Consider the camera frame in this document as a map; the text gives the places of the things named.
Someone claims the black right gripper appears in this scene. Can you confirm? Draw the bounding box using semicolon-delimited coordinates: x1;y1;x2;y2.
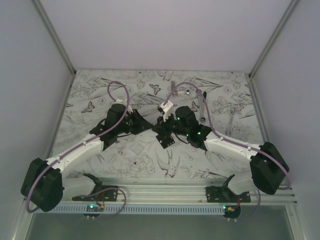
152;111;189;138

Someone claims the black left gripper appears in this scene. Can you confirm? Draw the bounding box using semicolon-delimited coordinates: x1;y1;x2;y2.
116;109;154;136

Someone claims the black fuse box base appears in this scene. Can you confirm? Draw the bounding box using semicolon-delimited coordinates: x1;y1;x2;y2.
156;134;175;149

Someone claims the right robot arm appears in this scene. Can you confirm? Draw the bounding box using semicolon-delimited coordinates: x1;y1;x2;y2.
152;104;290;203

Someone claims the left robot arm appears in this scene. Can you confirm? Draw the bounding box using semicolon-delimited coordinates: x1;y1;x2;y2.
20;103;153;212

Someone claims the clear plastic fuse box cover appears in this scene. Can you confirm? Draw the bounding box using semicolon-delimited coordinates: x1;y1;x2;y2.
129;142;145;156

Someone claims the ratchet wrench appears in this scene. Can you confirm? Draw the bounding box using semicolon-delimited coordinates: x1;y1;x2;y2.
196;90;206;123

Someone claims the silver open end wrench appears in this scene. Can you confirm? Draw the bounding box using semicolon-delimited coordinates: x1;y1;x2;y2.
225;107;236;136

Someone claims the left controller board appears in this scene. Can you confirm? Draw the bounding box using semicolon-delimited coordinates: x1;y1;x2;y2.
86;204;105;213

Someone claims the controller board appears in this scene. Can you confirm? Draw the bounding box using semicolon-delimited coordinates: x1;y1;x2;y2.
223;205;241;214
86;204;105;213

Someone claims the right controller board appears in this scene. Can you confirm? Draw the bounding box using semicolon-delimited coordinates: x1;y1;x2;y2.
223;205;241;214

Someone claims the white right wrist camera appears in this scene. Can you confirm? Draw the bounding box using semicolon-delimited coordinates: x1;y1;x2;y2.
158;100;174;122

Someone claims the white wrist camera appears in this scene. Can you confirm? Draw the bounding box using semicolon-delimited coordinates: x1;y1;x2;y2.
115;99;133;113
158;100;174;122

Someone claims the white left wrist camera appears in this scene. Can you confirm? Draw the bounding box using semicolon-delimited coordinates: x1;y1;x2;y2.
115;99;133;113

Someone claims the metal bracket block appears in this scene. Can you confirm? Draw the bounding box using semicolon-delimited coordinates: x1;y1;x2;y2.
171;81;178;96

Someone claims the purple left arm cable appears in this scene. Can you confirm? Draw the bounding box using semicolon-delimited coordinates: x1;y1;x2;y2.
25;80;133;213

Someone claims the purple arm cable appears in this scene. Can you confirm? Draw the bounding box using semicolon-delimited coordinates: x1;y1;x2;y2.
162;81;293;191
25;80;133;213

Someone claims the aluminium frame rail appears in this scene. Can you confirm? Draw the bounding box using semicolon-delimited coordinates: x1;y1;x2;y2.
23;177;298;205

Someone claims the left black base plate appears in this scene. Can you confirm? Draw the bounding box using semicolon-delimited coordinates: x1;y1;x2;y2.
72;185;118;202

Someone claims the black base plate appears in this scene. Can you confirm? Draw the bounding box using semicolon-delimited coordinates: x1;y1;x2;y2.
72;185;118;202
205;186;251;203

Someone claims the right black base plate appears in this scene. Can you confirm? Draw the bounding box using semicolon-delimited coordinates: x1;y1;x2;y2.
205;186;251;203

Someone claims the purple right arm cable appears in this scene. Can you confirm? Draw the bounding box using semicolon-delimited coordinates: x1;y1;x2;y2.
162;81;293;191

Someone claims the white slotted cable duct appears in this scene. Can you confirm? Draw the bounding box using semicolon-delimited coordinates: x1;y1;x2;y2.
50;203;225;216

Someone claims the left aluminium corner post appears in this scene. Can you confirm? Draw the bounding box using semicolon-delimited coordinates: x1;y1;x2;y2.
30;0;77;76

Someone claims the aluminium corner post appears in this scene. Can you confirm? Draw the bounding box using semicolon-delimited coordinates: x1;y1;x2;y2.
248;0;300;81
30;0;77;76

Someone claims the right aluminium corner post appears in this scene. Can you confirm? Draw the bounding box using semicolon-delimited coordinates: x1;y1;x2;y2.
248;0;300;81

